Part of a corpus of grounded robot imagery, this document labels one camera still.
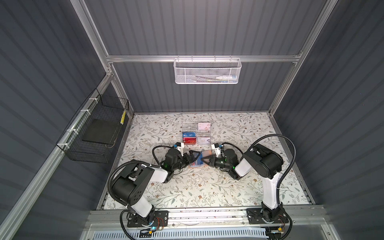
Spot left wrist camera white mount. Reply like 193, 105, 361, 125
174, 142, 184, 156

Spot pink card in organizer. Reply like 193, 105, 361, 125
198, 122, 211, 131

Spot blue credit card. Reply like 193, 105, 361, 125
183, 132, 197, 138
190, 156, 205, 168

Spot clear acrylic card organizer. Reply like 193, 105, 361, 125
182, 123, 211, 141

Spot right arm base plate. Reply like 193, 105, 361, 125
246, 207, 290, 225

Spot pink leather card holder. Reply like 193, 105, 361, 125
190, 150, 213, 168

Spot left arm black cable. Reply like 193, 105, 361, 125
107, 145, 175, 240

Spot aluminium front rail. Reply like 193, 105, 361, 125
84, 205, 330, 231

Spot black wire mesh basket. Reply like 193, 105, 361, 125
57, 91, 130, 164

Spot white card in organizer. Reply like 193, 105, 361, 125
197, 137, 211, 145

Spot white perforated cable duct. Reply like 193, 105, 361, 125
91, 227, 268, 240

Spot yellow tag on basket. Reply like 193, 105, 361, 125
120, 110, 127, 125

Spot white tube in basket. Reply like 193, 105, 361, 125
216, 75, 238, 83

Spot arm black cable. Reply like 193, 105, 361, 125
107, 145, 175, 240
221, 133, 297, 208

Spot white wire mesh basket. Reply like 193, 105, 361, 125
173, 58, 242, 85

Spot black pad in basket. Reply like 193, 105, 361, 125
82, 119, 120, 145

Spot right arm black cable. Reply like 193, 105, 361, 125
221, 133, 297, 208

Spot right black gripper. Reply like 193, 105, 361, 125
201, 155, 232, 171

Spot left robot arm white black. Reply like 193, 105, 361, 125
107, 144, 201, 222

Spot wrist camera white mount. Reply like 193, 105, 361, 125
211, 143, 223, 158
174, 142, 184, 156

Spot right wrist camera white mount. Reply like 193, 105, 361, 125
211, 143, 223, 158

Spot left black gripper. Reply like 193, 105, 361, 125
171, 150, 200, 173

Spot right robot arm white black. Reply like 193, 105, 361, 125
201, 144, 284, 223

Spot red card in organizer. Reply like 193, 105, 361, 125
183, 137, 197, 145

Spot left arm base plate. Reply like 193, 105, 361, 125
127, 210, 169, 228

